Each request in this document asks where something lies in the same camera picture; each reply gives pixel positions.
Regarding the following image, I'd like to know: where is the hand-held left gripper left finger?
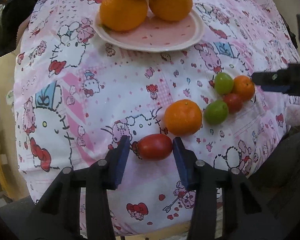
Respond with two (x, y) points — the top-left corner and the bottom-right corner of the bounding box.
(23, 135), (131, 240)

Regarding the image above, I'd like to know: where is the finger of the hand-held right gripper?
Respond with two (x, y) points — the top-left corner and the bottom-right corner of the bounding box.
(252, 70), (291, 93)

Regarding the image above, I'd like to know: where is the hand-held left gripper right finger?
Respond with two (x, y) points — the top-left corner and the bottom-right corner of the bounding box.
(172, 137), (285, 240)

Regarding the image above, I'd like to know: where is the small mandarin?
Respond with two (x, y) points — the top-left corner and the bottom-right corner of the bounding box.
(164, 99), (203, 136)
(232, 75), (255, 102)

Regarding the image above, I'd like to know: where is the oblong red cherry tomato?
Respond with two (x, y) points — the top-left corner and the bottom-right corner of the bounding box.
(132, 133), (173, 160)

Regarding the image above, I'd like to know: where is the round red cherry tomato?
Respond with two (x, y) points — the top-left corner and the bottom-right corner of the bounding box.
(223, 93), (243, 114)

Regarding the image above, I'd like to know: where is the small green fruit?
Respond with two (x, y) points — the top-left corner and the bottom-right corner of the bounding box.
(214, 72), (234, 96)
(204, 100), (229, 125)

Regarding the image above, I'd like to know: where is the pink speckled plate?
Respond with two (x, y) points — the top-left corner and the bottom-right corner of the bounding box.
(94, 9), (205, 53)

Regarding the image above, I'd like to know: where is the knobby-topped orange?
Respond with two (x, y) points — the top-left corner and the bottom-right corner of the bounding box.
(149, 0), (193, 22)

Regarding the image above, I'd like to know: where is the large orange with torn peel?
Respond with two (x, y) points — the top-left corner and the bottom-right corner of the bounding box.
(99, 0), (148, 32)

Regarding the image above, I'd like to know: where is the person's pink-sleeved right forearm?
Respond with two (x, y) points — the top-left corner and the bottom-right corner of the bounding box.
(286, 103), (300, 127)

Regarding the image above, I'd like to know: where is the pink cartoon printed bed sheet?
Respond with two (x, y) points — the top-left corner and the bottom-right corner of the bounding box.
(13, 0), (300, 236)

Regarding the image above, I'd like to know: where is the person's dark trouser leg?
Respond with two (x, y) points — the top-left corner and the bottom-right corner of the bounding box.
(249, 127), (300, 232)

